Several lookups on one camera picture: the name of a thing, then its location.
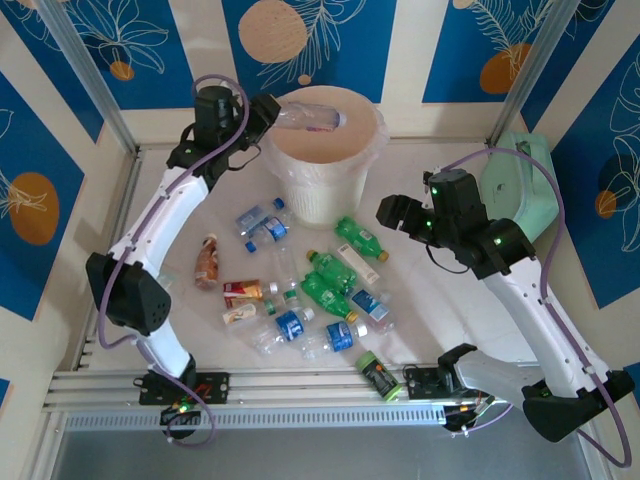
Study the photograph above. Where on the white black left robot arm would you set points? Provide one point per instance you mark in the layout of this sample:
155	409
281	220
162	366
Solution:
150	240

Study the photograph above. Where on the orange cap drink bottle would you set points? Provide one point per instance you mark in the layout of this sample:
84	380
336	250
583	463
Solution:
207	265

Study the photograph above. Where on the clear bottle pink label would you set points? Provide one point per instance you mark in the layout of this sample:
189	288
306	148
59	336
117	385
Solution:
310	117

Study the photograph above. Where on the aluminium frame post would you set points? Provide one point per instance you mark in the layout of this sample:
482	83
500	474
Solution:
90	75
525	75

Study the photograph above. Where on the white plastic bin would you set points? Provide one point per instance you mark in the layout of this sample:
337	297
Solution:
325	200

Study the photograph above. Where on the mint green zip case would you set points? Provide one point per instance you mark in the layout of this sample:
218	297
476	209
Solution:
535	200

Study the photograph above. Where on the grey metal panel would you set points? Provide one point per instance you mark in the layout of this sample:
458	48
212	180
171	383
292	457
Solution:
325	457

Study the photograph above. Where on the aluminium side rail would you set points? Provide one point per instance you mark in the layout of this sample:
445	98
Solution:
116	225

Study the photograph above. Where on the blue label white cap bottle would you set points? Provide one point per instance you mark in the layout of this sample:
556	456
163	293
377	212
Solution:
289	325
339	336

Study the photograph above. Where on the green black cylindrical canister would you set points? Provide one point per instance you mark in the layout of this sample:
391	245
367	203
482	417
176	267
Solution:
377	375

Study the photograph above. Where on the light blue white label bottle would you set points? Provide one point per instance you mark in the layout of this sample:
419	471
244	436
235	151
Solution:
370	302

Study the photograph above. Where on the crane picture label bottle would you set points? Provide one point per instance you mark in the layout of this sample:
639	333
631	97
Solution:
240	315

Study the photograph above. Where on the white rectangular package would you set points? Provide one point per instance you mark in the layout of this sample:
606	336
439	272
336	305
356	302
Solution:
357	262

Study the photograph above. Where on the orange white label bottle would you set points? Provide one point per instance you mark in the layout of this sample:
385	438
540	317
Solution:
171	278

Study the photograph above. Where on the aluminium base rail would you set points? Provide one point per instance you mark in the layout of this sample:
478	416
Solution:
300	387

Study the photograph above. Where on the red label tea bottle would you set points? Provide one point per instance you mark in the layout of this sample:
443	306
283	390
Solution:
242	292

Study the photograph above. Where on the clear bottle green neck label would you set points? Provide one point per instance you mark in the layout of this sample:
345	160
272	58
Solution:
285	270

